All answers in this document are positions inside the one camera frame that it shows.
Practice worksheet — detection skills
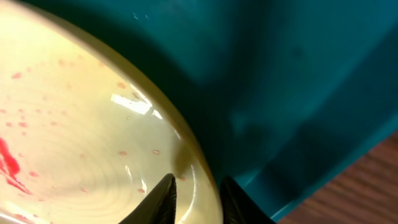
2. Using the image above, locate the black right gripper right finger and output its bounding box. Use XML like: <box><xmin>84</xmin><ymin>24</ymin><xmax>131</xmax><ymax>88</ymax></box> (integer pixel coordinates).
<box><xmin>220</xmin><ymin>177</ymin><xmax>275</xmax><ymax>224</ymax></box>

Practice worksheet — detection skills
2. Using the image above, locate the blue plastic tray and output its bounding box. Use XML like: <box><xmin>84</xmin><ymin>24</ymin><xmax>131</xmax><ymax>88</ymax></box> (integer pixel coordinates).
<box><xmin>30</xmin><ymin>0</ymin><xmax>397</xmax><ymax>220</ymax></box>

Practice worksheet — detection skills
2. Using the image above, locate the yellow-green plate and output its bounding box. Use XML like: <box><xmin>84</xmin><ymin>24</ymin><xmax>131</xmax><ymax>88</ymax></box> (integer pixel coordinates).
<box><xmin>1</xmin><ymin>1</ymin><xmax>223</xmax><ymax>224</ymax></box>

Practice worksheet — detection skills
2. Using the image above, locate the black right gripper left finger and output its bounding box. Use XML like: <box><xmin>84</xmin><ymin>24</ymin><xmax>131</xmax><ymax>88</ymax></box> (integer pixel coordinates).
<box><xmin>119</xmin><ymin>173</ymin><xmax>177</xmax><ymax>224</ymax></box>

